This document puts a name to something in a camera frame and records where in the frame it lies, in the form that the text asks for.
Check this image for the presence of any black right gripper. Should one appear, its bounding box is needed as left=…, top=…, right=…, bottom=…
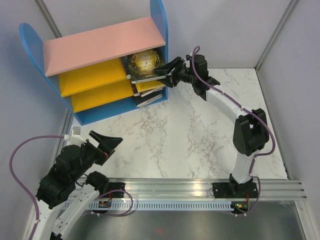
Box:
left=153, top=56, right=196, bottom=88

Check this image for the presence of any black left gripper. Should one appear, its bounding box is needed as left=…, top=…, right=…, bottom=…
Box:
left=71, top=130, right=123, bottom=181

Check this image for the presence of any yellow cover book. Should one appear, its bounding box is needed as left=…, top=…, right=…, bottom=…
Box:
left=134, top=80, right=165, bottom=93

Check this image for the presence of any green gold forest book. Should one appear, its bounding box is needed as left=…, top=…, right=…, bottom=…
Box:
left=127, top=48, right=166, bottom=84

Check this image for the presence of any black moon cover book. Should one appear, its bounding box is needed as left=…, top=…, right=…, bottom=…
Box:
left=139, top=87, right=163, bottom=98

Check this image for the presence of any purple galaxy cover book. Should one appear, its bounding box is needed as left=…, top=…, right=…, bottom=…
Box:
left=130, top=82, right=140, bottom=97

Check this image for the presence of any dark navy blue book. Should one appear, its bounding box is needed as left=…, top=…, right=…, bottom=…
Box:
left=132, top=91, right=163, bottom=108

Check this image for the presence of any teal ocean cover book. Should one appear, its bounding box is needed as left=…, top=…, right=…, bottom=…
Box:
left=120, top=56, right=131, bottom=80

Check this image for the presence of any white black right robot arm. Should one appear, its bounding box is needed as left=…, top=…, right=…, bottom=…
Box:
left=152, top=54, right=270, bottom=197

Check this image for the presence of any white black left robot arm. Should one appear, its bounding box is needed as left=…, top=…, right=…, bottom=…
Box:
left=29, top=130, right=123, bottom=240

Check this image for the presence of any blue pink yellow bookshelf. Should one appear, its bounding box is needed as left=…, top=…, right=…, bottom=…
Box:
left=19, top=0, right=169, bottom=125

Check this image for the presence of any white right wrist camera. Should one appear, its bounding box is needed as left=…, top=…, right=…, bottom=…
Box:
left=183, top=53, right=193, bottom=68

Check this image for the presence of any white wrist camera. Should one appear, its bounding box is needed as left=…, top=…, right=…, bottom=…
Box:
left=63, top=126, right=85, bottom=147
left=183, top=53, right=193, bottom=68

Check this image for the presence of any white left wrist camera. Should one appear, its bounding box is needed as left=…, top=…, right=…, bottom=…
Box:
left=63, top=126, right=85, bottom=147

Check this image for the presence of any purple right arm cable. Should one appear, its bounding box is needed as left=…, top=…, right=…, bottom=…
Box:
left=191, top=45, right=277, bottom=216

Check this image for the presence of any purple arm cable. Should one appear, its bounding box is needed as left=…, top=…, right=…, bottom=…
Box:
left=9, top=135, right=66, bottom=240
left=191, top=45, right=277, bottom=216

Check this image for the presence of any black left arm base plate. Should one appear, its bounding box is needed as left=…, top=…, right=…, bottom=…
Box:
left=98, top=182, right=126, bottom=200

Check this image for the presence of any white slotted cable duct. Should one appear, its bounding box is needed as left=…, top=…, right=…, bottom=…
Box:
left=86, top=200, right=234, bottom=211

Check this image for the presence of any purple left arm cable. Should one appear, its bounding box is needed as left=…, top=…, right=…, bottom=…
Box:
left=9, top=135, right=66, bottom=240

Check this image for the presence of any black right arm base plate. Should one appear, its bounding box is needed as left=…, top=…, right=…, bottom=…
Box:
left=212, top=181, right=259, bottom=199

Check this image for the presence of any aluminium mounting rail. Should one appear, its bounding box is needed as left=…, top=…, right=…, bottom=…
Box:
left=34, top=177, right=308, bottom=201

